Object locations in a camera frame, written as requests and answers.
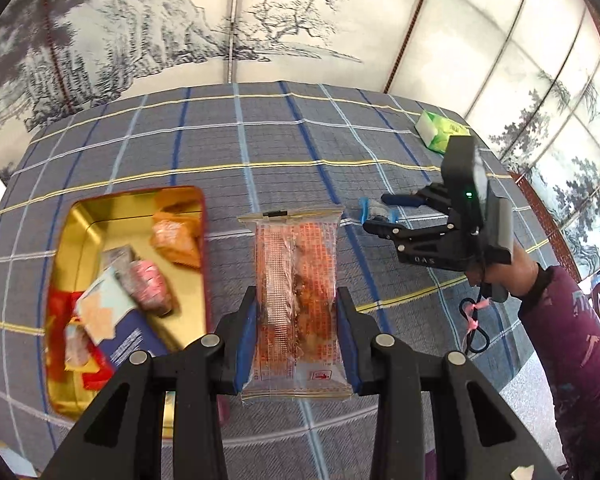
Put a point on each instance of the red snack packet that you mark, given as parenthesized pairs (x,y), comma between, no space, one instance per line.
(57,310)

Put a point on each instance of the orange snack packet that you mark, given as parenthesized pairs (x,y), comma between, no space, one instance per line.
(172,237)

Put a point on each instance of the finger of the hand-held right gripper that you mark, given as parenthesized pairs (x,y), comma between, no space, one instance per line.
(405,199)
(385,227)

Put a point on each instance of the pink patterned snack packet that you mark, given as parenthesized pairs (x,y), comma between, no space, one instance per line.
(147,285)

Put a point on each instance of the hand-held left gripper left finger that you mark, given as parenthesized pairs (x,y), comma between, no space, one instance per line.
(247,340)

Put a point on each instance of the small blue candy packet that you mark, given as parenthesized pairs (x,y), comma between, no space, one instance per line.
(377,210)

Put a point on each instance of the white and navy cracker packet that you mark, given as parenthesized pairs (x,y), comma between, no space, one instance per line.
(130,340)

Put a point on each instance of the grey clear snack packet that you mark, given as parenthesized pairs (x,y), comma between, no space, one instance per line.
(117,257)

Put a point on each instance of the green tissue pack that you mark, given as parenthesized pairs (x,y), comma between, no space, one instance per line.
(437,130)

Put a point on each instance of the red tin box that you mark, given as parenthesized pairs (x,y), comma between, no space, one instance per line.
(85,220)

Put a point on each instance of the clear orange cake packet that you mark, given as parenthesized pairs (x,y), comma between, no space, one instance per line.
(77,347)
(300,270)

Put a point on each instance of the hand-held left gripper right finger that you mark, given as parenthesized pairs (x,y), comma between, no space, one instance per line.
(347,345)

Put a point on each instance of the grey plaid tablecloth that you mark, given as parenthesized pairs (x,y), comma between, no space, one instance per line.
(290,170)

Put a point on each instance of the ink landscape folding screen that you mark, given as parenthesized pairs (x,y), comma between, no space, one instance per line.
(330,20)

